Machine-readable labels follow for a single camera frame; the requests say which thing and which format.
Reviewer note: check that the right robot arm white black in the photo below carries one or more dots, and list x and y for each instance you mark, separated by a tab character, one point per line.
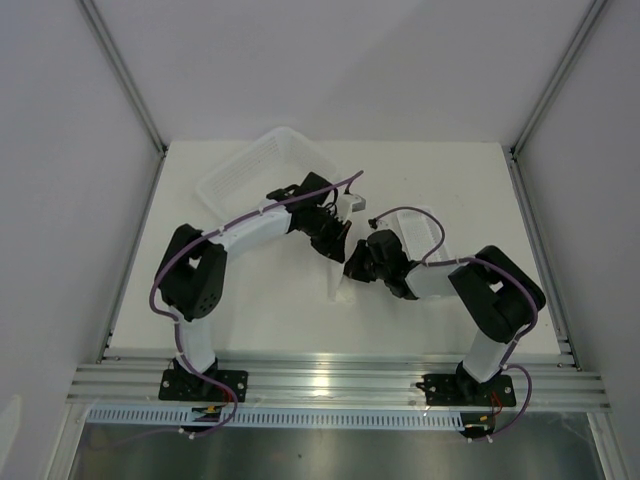
501	299

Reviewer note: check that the small white utensil tray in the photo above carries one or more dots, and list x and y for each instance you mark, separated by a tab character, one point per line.
418	232

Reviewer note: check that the aluminium mounting rail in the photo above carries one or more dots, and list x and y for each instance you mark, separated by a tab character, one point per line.
332	380

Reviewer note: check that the aluminium frame post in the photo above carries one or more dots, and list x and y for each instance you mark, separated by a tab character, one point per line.
106	43
586	28

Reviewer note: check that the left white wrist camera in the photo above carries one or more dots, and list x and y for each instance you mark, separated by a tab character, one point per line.
347	204

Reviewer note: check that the white paper napkin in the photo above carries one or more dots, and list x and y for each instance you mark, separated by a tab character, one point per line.
336	291

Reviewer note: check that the large white plastic basket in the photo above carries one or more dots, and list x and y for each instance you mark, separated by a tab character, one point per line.
279	158

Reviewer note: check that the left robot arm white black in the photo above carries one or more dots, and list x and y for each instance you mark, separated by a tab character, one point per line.
189	282

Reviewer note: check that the left aluminium frame post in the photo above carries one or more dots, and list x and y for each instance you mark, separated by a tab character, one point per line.
106	43

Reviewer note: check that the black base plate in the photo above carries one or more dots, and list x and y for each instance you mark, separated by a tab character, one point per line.
448	390
180	385

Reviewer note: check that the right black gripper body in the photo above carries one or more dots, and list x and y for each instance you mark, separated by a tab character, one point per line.
364	268

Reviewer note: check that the white slotted cable duct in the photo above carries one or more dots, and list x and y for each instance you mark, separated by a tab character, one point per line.
411	420

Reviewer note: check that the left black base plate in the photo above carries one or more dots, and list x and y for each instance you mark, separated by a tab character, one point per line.
180	385

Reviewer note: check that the right aluminium frame post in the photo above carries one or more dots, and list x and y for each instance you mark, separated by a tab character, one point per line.
586	28

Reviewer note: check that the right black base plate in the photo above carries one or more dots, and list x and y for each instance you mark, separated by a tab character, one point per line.
448	390

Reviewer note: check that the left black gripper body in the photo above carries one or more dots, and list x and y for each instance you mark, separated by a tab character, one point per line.
326	231

